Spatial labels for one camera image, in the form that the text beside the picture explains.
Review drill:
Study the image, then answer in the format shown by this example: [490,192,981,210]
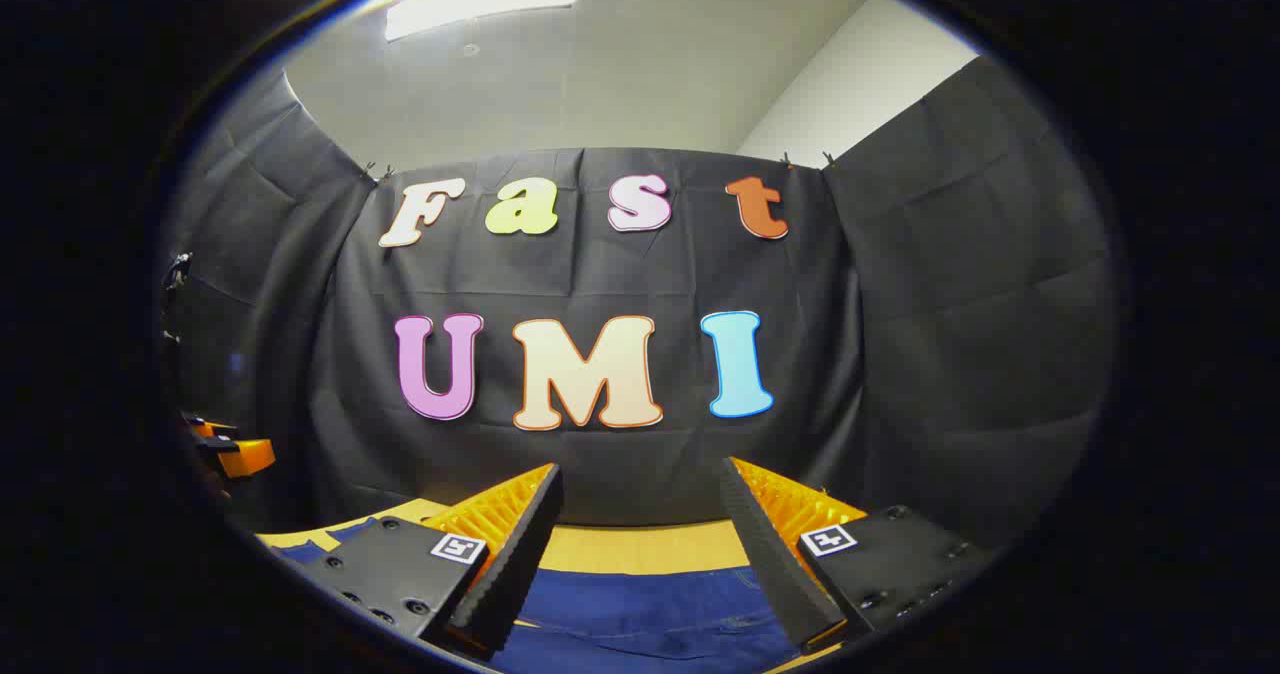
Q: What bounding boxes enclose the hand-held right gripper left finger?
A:
[268,462,564,660]

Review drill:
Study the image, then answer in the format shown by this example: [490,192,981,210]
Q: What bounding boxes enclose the black backdrop cloth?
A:
[160,54,1121,555]

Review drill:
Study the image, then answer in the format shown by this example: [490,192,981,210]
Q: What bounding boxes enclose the blue jeans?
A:
[270,517,801,674]

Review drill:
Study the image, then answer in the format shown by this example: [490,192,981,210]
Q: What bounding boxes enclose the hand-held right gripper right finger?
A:
[720,457,996,655]

